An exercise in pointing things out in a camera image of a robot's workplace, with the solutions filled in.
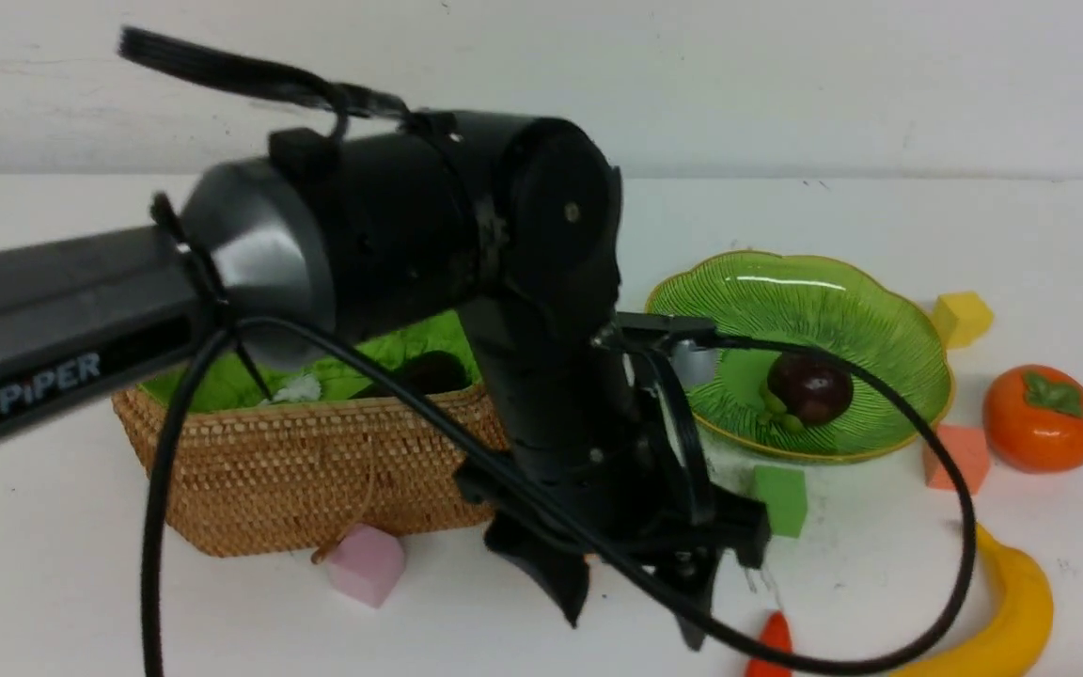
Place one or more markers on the dark purple plastic eggplant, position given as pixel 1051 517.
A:
pixel 433 373

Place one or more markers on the pink foam cube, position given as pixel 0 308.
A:
pixel 366 565

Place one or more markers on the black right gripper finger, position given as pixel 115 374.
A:
pixel 692 573

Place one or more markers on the dark purple plastic mangosteen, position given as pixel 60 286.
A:
pixel 800 392

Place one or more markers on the green foam cube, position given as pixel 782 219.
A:
pixel 783 490

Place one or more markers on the orange plastic persimmon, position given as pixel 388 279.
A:
pixel 1033 419

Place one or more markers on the orange foam cube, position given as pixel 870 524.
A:
pixel 968 447

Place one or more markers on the green ribbed glass plate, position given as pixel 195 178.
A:
pixel 828 304

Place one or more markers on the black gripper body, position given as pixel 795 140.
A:
pixel 609 436

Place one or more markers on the yellow plastic banana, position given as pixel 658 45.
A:
pixel 1016 636

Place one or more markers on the woven basket green lining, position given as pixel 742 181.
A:
pixel 253 476

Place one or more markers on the yellow foam cube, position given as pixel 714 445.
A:
pixel 960 318

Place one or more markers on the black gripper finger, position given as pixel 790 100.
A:
pixel 562 576

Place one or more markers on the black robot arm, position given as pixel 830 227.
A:
pixel 467 263

